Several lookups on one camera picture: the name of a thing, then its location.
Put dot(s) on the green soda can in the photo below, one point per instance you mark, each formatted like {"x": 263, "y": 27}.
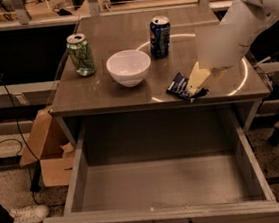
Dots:
{"x": 79, "y": 50}

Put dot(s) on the white sneaker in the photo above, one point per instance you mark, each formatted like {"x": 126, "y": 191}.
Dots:
{"x": 31, "y": 214}

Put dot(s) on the brown cardboard box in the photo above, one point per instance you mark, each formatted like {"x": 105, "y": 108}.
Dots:
{"x": 49, "y": 151}

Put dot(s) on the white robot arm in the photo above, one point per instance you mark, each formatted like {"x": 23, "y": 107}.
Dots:
{"x": 222, "y": 46}

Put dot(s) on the blue pepsi can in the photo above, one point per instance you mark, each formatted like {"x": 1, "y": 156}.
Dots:
{"x": 159, "y": 36}

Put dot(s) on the blue rxbar blueberry wrapper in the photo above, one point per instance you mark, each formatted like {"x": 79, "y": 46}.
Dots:
{"x": 178, "y": 86}

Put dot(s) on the grey counter cabinet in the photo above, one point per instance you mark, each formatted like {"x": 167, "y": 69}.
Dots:
{"x": 108, "y": 34}

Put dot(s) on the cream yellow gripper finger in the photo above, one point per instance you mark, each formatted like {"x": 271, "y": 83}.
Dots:
{"x": 203, "y": 79}

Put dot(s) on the grey open top drawer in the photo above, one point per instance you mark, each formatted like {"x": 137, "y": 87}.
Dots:
{"x": 182, "y": 164}

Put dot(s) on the white ceramic bowl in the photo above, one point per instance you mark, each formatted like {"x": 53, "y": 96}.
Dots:
{"x": 129, "y": 68}

